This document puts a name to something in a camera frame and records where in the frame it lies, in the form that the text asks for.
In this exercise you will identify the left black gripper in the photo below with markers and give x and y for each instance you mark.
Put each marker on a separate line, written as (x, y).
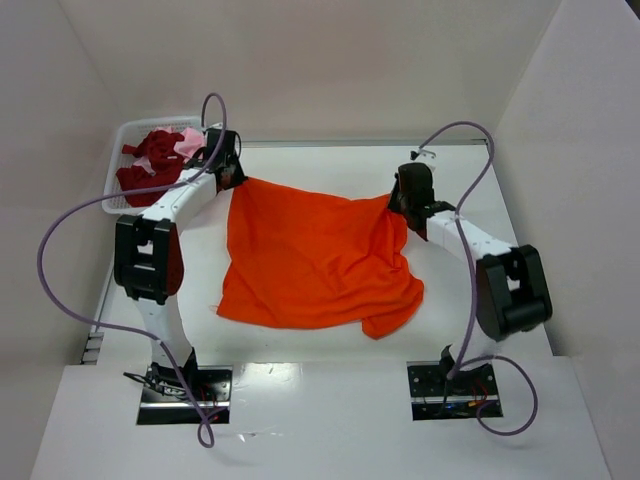
(228, 176)

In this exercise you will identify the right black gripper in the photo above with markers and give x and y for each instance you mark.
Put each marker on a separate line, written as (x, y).
(400, 201)

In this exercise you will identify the orange t shirt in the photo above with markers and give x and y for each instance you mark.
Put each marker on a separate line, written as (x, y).
(307, 260)

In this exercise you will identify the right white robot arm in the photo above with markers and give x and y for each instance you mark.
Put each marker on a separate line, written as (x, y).
(509, 292)

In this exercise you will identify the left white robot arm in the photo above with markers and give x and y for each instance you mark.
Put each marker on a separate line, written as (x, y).
(148, 255)

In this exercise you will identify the pink t shirt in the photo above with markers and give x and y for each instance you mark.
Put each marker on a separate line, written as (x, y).
(190, 145)

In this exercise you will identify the dark red t shirt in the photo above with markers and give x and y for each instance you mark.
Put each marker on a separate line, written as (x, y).
(135, 178)

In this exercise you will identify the white plastic basket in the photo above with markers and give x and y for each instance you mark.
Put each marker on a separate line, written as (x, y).
(133, 133)

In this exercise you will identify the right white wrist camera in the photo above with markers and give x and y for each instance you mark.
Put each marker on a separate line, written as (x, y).
(425, 156)

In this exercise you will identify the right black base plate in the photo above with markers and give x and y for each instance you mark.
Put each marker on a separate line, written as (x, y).
(435, 398)

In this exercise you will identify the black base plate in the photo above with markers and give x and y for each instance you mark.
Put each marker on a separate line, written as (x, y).
(435, 398)
(166, 403)

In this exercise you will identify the grey metal bracket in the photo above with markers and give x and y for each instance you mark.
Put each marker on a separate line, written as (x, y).
(92, 348)

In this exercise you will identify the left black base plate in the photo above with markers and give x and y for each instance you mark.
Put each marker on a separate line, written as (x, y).
(166, 403)

